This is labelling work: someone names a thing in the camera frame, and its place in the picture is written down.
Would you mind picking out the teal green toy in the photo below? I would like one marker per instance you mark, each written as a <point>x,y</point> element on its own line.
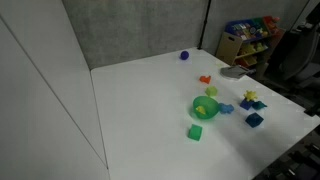
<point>259,105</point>

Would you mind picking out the orange toy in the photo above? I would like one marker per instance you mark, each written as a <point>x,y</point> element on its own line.
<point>205,79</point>

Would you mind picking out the light green toy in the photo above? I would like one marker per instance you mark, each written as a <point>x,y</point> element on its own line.
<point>211,91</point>

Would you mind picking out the green translucent bowl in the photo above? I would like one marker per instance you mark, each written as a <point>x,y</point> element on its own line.
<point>208,113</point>

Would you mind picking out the blue elephant toy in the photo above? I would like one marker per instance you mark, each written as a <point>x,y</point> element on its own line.
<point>226,108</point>

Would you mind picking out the wooden toy shelf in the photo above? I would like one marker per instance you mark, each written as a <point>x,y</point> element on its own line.
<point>230,46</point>

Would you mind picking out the yellow spiky toy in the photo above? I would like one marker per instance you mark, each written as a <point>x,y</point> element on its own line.
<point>250,95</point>

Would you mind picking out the blue toy bin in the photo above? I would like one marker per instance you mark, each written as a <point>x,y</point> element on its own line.
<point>242,30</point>

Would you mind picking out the red toy bin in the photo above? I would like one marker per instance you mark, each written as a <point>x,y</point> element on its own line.
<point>270,22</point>

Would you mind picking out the dark blue ball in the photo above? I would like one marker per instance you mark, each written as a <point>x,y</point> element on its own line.
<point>184,55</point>

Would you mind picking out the green cube block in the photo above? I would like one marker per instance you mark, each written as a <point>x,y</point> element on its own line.
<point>195,132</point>

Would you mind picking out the grey flat object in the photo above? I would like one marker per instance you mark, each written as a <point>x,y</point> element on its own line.
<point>234,72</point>

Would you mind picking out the black vertical pole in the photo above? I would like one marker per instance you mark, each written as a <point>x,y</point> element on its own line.
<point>204,25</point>

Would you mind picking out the blue perforated block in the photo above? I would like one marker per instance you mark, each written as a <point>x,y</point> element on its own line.
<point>246,105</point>

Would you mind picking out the dark blue cube block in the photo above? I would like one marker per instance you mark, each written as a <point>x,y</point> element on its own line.
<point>254,120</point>

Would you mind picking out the black equipment under table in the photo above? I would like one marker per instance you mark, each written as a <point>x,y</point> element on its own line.
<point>295,160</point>

